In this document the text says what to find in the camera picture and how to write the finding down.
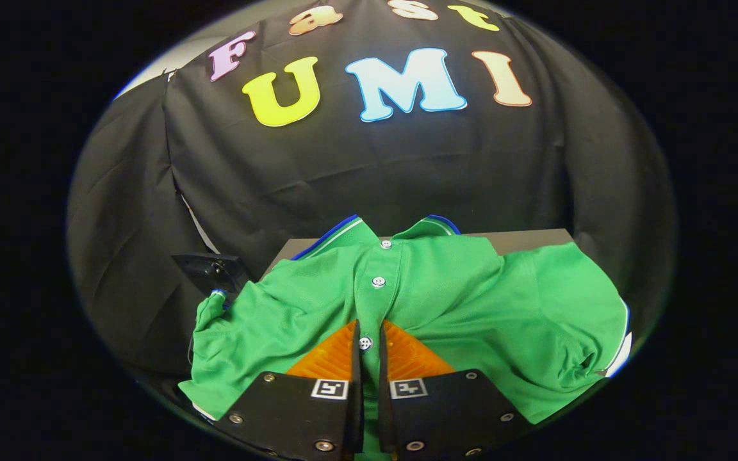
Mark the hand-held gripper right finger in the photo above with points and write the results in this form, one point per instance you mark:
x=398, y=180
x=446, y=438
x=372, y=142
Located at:
x=452, y=413

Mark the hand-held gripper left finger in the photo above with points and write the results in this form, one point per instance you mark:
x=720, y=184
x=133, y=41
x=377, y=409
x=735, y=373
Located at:
x=292, y=416

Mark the green polo shirt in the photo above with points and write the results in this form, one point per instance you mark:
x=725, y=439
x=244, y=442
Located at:
x=503, y=307

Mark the black backdrop cloth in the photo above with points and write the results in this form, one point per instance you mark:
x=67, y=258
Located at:
x=369, y=166

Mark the beige cabinet with dark frame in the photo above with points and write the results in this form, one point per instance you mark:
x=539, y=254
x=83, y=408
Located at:
x=529, y=240

